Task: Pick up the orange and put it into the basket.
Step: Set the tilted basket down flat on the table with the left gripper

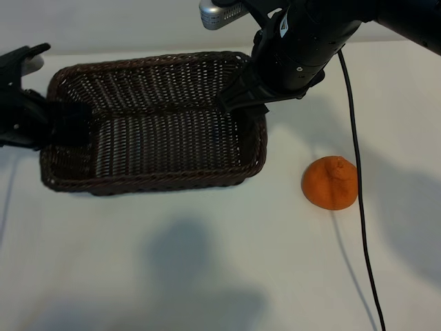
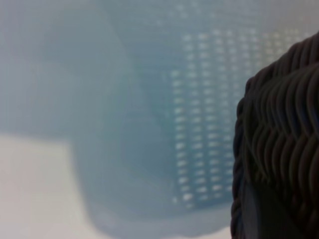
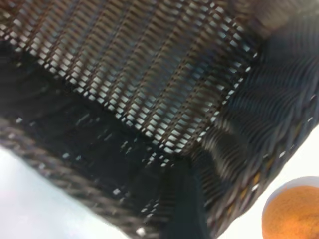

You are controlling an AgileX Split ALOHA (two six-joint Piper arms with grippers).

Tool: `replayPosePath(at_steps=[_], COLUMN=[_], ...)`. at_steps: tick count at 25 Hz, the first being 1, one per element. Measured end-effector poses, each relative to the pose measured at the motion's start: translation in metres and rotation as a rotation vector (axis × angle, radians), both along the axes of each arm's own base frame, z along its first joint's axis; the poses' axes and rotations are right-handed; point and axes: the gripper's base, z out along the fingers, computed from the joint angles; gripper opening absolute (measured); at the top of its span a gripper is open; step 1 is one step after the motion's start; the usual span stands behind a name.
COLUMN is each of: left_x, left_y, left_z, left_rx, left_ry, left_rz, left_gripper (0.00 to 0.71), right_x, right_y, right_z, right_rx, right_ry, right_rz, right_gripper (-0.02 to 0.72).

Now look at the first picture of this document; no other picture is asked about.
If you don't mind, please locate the dark brown wicker basket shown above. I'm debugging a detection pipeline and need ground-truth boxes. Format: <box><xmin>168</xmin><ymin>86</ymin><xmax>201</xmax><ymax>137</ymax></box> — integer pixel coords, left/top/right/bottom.
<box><xmin>39</xmin><ymin>51</ymin><xmax>269</xmax><ymax>197</ymax></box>

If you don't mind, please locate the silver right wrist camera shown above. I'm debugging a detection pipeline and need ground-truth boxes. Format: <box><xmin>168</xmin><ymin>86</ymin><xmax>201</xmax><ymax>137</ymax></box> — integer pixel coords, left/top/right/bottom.
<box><xmin>198</xmin><ymin>0</ymin><xmax>247</xmax><ymax>31</ymax></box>

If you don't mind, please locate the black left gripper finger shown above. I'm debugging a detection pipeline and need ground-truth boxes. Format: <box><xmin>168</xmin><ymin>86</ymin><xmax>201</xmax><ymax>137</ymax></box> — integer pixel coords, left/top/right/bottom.
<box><xmin>50</xmin><ymin>101</ymin><xmax>92</xmax><ymax>146</ymax></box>

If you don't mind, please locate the orange fruit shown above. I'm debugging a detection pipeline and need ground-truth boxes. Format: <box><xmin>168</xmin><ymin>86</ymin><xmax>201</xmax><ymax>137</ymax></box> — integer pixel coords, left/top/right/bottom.
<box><xmin>302</xmin><ymin>155</ymin><xmax>358</xmax><ymax>210</ymax></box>

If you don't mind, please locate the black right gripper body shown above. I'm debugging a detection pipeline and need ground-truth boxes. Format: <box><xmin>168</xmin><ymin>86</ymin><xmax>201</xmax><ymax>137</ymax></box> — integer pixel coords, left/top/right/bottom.
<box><xmin>240</xmin><ymin>0</ymin><xmax>361</xmax><ymax>101</ymax></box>

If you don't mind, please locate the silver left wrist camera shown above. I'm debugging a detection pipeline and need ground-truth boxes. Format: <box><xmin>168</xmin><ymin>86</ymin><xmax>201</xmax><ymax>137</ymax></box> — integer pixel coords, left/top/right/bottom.
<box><xmin>21</xmin><ymin>54</ymin><xmax>45</xmax><ymax>75</ymax></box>

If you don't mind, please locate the thin black cable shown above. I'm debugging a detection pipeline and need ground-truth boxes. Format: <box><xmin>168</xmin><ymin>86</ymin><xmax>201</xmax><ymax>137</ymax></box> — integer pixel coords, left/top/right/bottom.
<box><xmin>337</xmin><ymin>49</ymin><xmax>387</xmax><ymax>331</ymax></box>

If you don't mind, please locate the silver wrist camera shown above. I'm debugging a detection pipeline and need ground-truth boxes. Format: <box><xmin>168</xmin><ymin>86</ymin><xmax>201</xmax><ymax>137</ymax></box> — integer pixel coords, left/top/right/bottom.
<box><xmin>21</xmin><ymin>54</ymin><xmax>45</xmax><ymax>75</ymax></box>
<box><xmin>198</xmin><ymin>0</ymin><xmax>247</xmax><ymax>31</ymax></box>

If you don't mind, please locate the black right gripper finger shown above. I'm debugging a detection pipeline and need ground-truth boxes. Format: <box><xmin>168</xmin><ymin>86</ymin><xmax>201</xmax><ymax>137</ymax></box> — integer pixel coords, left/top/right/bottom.
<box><xmin>240</xmin><ymin>103</ymin><xmax>270</xmax><ymax>122</ymax></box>
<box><xmin>216</xmin><ymin>81</ymin><xmax>276</xmax><ymax>115</ymax></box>

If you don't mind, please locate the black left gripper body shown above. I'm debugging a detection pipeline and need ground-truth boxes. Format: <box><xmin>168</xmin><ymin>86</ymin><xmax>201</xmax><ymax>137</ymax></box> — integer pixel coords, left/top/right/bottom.
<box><xmin>0</xmin><ymin>43</ymin><xmax>53</xmax><ymax>151</ymax></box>

